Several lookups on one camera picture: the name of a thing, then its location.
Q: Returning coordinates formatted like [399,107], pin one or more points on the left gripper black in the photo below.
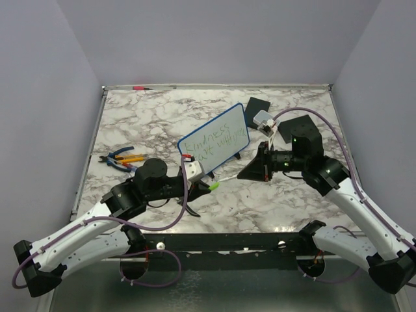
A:
[197,190]

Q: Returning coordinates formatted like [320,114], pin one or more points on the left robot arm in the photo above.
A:
[106,229]

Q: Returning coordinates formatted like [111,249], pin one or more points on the green marker cap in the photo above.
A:
[214,186]

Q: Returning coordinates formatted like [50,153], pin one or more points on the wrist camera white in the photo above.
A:
[192,168]
[269,128]

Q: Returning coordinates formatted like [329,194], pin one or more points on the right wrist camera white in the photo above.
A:
[269,128]

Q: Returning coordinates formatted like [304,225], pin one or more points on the white marker pen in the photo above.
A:
[228,178]

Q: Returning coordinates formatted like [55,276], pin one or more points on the black network switch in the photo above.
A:
[287,126]

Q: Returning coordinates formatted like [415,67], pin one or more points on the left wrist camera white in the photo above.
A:
[192,168]

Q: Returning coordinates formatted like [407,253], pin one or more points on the blue handled cutters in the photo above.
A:
[111,160]

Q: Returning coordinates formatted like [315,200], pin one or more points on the blue framed whiteboard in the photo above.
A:
[218,140]

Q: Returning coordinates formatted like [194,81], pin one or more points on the aluminium table frame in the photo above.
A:
[153,121]

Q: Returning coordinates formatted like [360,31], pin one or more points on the white small router box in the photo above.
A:
[264,119]

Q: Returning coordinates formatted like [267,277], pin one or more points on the yellow utility knife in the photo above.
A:
[131,158]

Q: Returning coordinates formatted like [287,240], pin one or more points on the black handled pliers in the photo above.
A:
[188,209]

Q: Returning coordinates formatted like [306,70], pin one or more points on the black flat box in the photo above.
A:
[254,105]

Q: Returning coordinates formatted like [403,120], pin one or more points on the red pen at back rail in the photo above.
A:
[141,88]

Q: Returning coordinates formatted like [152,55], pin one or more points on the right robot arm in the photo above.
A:
[389,254]

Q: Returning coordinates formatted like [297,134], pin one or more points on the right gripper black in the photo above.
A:
[261,166]

